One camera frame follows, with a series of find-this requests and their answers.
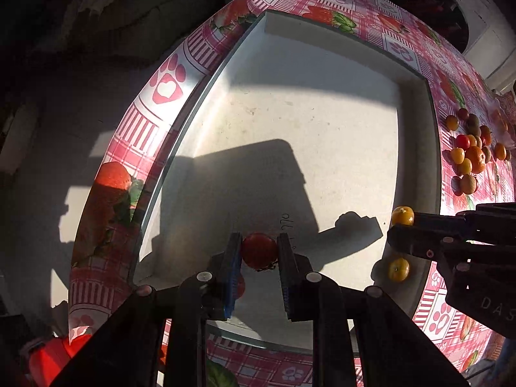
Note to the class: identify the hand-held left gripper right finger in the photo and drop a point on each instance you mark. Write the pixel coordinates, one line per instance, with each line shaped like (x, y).
(285, 278)

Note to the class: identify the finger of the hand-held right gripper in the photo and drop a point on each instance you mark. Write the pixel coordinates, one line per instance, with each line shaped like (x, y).
(411, 242)
(435, 221)

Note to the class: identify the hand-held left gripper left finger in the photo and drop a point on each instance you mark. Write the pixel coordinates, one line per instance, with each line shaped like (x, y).
(233, 274)

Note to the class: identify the small orange kumquat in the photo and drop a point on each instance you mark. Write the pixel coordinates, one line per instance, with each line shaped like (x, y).
(402, 215)
(398, 269)

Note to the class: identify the red tomato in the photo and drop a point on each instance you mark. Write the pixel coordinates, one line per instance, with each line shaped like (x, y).
(260, 250)

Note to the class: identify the large white tray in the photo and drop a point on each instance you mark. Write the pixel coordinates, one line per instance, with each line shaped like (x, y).
(302, 129)

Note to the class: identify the pile of oranges and tomatoes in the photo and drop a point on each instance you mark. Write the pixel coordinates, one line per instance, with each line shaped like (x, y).
(475, 157)

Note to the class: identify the pink printed tablecloth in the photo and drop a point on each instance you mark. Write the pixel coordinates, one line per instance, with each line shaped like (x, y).
(169, 84)

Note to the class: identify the red plastic object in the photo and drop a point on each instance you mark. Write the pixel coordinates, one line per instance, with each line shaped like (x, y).
(46, 361)

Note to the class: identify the white washing machine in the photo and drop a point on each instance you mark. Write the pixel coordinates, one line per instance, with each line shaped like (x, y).
(483, 20)

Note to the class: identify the dark cloth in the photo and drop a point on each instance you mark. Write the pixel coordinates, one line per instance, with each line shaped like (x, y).
(121, 4)

